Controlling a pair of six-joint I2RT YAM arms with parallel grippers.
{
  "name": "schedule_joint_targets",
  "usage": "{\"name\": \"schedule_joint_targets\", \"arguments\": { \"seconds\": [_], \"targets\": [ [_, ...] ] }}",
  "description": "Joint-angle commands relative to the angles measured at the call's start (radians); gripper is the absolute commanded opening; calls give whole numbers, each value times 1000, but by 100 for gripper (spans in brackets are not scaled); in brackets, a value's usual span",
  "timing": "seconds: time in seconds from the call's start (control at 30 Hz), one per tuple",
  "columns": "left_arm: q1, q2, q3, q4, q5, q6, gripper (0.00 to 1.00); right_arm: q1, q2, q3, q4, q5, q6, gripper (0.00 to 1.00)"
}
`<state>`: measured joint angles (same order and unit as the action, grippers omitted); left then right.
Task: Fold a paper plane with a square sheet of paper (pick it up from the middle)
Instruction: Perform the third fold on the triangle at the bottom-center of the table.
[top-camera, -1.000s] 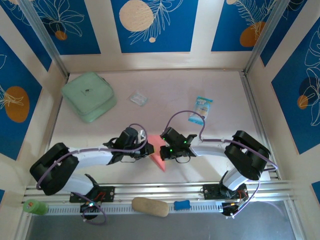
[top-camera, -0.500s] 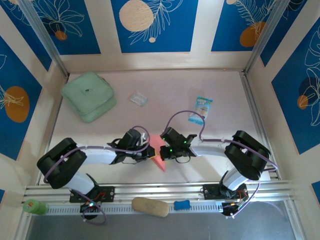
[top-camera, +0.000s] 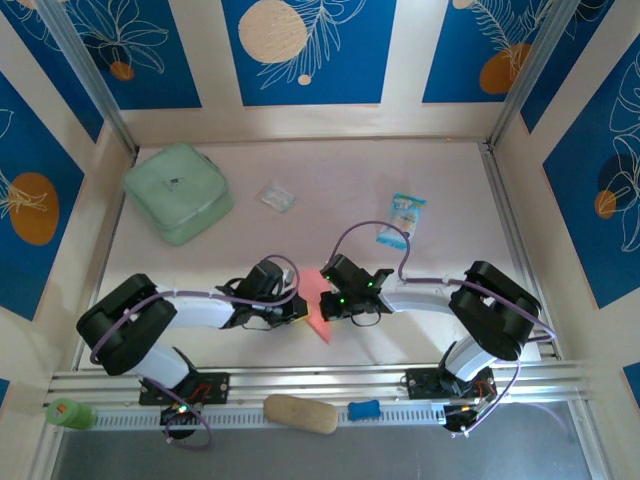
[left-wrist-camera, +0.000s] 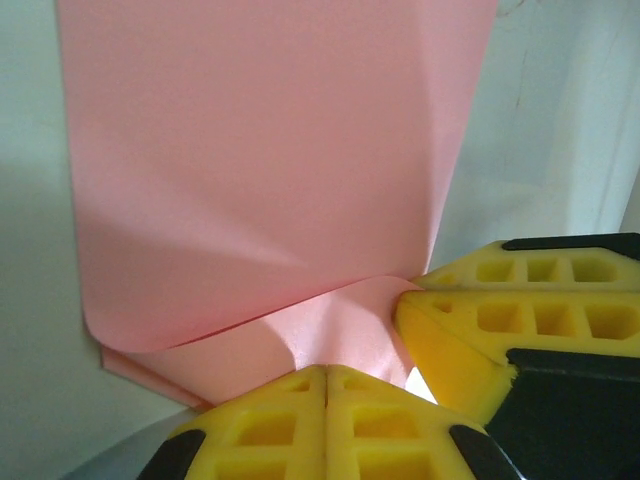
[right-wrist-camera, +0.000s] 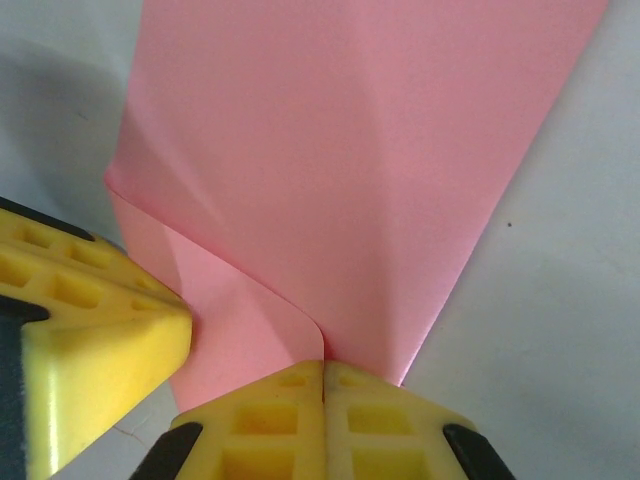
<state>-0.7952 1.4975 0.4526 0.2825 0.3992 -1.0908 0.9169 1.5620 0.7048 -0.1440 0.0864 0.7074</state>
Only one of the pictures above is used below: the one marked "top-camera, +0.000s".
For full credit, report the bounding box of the small clear plastic packet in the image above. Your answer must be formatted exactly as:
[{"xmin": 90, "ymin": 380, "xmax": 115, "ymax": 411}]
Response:
[{"xmin": 258, "ymin": 182, "xmax": 297, "ymax": 215}]

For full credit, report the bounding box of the aluminium frame post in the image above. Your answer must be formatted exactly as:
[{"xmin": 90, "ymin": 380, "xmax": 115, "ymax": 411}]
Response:
[
  {"xmin": 37, "ymin": 0, "xmax": 139, "ymax": 156},
  {"xmin": 487, "ymin": 0, "xmax": 574, "ymax": 151}
]

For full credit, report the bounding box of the aluminium mounting rail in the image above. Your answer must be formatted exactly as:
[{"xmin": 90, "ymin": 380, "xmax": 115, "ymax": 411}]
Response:
[{"xmin": 47, "ymin": 360, "xmax": 596, "ymax": 404}]

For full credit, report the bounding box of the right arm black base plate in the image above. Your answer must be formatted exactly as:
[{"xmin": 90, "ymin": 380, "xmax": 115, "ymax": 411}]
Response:
[{"xmin": 405, "ymin": 367, "xmax": 496, "ymax": 401}]

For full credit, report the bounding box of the aluminium side rail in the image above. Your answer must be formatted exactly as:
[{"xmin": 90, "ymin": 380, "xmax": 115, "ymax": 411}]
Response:
[{"xmin": 478, "ymin": 142, "xmax": 560, "ymax": 360}]

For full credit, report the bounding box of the mint green zip pouch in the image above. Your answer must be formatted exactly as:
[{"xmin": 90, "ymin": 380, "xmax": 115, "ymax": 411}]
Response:
[{"xmin": 122, "ymin": 143, "xmax": 235, "ymax": 247}]

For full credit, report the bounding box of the pink square paper sheet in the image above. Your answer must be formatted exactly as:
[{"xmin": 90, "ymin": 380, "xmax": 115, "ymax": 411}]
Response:
[{"xmin": 298, "ymin": 268, "xmax": 333, "ymax": 346}]

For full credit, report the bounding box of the slotted grey cable duct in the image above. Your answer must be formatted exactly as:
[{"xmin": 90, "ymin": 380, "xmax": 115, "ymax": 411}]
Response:
[{"xmin": 92, "ymin": 403, "xmax": 446, "ymax": 431}]

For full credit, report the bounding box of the green bottle with orange cap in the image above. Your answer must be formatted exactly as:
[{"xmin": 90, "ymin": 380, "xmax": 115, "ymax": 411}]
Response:
[{"xmin": 44, "ymin": 397, "xmax": 99, "ymax": 431}]

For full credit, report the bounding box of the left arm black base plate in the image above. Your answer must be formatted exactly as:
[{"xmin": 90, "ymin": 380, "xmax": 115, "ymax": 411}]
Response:
[{"xmin": 138, "ymin": 372, "xmax": 231, "ymax": 406}]

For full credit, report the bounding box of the blue snack packet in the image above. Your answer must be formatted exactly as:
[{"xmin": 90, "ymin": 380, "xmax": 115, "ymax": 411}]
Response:
[{"xmin": 375, "ymin": 192, "xmax": 428, "ymax": 250}]

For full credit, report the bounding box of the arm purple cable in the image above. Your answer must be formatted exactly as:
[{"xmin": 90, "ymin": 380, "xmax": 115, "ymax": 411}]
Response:
[
  {"xmin": 89, "ymin": 254, "xmax": 302, "ymax": 451},
  {"xmin": 327, "ymin": 220, "xmax": 559, "ymax": 439}
]

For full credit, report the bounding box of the blue bone-shaped sponge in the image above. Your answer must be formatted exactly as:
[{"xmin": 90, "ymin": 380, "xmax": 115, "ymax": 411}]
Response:
[{"xmin": 347, "ymin": 399, "xmax": 381, "ymax": 422}]

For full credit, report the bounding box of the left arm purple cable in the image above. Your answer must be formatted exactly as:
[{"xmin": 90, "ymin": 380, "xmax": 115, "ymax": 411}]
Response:
[{"xmin": 89, "ymin": 254, "xmax": 302, "ymax": 451}]

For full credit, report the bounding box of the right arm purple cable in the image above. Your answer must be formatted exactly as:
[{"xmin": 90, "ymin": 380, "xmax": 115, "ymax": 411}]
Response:
[{"xmin": 327, "ymin": 220, "xmax": 559, "ymax": 439}]

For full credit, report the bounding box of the black controller board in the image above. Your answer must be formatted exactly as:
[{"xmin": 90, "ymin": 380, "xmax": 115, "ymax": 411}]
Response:
[
  {"xmin": 442, "ymin": 403, "xmax": 484, "ymax": 435},
  {"xmin": 159, "ymin": 403, "xmax": 204, "ymax": 441}
]

